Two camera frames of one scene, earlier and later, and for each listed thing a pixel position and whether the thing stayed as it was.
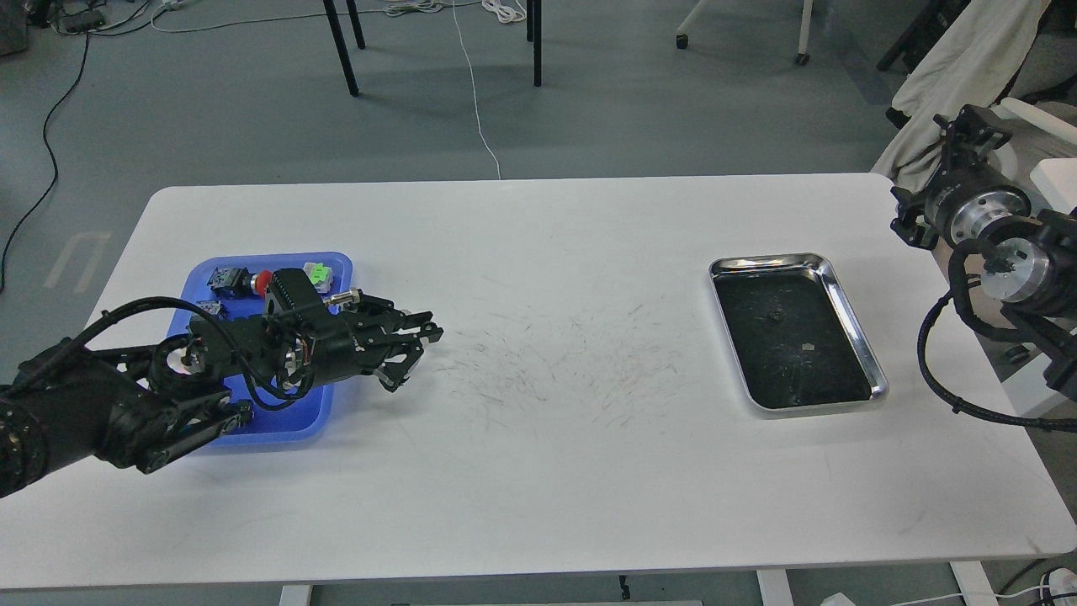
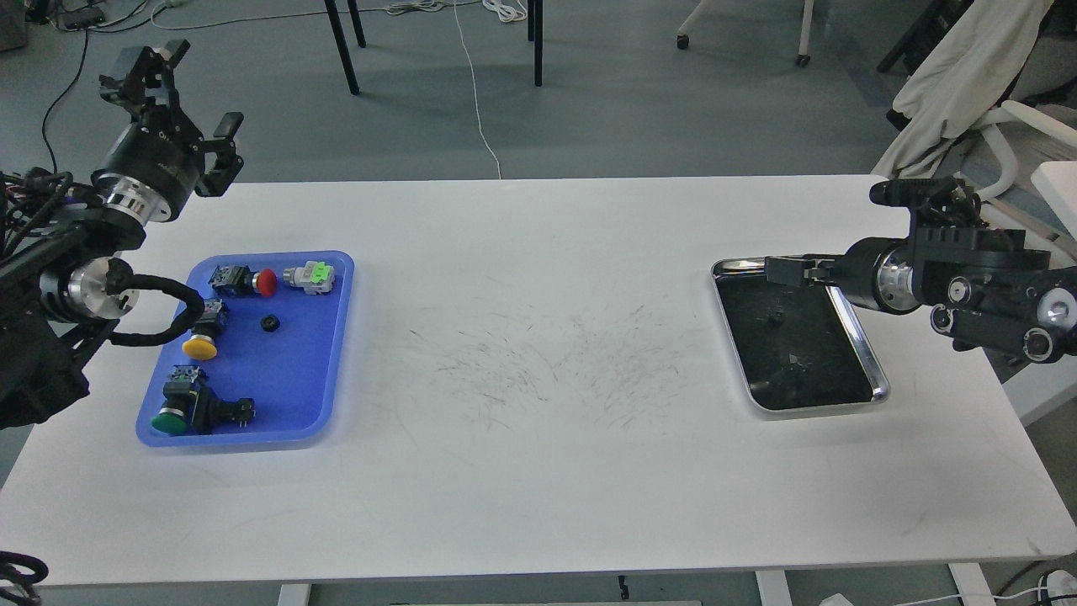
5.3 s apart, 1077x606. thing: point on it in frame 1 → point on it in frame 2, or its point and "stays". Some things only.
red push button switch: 240,283 stays
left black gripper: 347,345 → 153,170
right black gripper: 965,195 → 875,273
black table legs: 534,14 stays
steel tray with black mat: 795,341 stays
